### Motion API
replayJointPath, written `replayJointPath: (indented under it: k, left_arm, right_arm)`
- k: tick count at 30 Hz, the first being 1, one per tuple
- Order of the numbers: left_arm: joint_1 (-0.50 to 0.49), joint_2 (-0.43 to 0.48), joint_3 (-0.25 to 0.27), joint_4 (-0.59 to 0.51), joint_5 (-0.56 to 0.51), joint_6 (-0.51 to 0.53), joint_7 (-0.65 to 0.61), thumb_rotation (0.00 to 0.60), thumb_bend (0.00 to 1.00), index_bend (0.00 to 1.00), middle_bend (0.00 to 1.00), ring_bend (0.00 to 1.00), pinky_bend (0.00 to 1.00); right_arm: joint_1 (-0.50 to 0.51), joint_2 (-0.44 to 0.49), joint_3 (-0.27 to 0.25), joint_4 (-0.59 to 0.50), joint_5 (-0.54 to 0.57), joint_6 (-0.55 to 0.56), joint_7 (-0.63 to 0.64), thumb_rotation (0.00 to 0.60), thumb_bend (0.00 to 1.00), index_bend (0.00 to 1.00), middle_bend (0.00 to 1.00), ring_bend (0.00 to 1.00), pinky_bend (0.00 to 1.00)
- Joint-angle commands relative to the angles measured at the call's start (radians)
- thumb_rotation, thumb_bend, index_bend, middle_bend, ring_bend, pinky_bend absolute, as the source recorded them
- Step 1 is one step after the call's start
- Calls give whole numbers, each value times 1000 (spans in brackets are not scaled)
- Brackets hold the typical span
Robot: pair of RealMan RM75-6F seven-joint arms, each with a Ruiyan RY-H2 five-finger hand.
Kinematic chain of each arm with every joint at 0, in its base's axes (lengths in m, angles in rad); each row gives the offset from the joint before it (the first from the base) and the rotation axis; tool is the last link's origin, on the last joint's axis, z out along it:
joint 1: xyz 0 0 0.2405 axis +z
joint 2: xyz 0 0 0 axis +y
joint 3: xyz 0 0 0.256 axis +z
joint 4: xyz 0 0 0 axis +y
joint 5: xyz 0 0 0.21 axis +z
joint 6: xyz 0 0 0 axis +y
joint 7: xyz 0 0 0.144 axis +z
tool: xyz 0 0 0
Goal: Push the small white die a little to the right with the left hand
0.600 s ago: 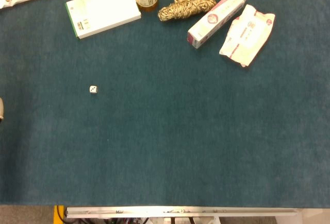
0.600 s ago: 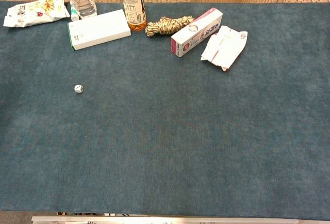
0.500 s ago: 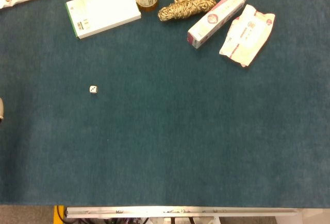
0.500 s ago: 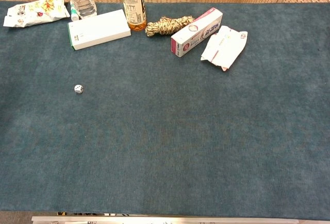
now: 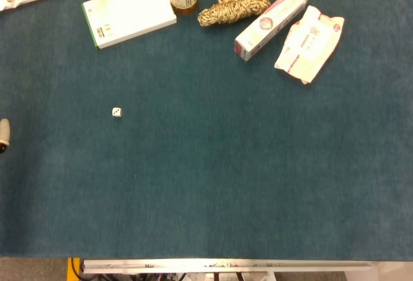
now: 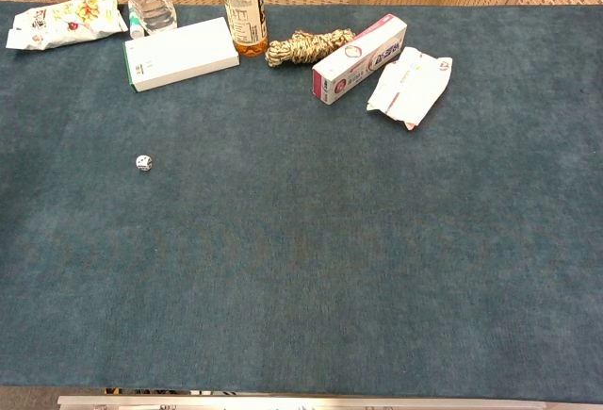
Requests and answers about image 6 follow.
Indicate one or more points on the small white die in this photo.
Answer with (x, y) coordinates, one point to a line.
(143, 162)

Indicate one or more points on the teal felt table cloth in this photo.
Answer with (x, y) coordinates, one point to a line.
(301, 240)

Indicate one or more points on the pink white toothpaste box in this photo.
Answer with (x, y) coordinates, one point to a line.
(358, 59)

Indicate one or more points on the white crumpled wrapper packet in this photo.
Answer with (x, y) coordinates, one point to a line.
(410, 87)

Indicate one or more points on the white green-edged box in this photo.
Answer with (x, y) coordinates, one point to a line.
(181, 54)

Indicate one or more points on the amber tea bottle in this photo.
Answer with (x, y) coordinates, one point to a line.
(243, 9)

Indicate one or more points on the small green white tube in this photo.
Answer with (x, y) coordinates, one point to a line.
(135, 23)

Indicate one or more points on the floral snack bag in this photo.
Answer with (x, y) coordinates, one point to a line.
(66, 21)

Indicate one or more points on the silver metal rail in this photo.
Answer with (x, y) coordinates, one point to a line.
(301, 403)

